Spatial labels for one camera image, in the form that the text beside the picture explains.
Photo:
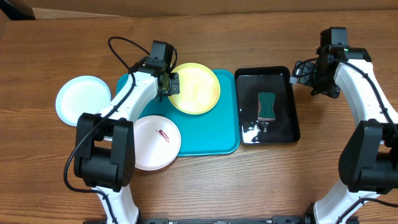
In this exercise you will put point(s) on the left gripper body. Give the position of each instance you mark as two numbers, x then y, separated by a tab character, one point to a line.
165	91

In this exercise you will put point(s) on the green scrubbing sponge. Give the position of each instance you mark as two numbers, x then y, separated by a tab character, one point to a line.
265	108

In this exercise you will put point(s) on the yellow-green round plate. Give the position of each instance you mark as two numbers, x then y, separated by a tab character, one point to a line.
200	89

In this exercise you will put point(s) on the dark object top-left corner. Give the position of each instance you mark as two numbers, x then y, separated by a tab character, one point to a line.
17	10

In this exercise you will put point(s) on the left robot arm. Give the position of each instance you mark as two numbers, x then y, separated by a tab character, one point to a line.
104	153

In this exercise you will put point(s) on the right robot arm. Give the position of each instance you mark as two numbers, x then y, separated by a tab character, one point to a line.
368	164

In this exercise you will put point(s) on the black rectangular tray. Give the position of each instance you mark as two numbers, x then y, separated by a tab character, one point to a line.
249	82

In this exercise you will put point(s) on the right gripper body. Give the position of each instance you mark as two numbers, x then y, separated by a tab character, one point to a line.
302	76

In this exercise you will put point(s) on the light blue round plate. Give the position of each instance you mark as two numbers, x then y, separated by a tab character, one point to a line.
83	94

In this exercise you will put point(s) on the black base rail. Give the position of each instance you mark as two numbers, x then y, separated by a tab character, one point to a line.
273	220

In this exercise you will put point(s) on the teal plastic serving tray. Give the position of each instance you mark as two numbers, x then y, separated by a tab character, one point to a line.
215	132

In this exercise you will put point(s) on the white pink round plate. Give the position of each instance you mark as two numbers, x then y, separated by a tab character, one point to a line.
157	142

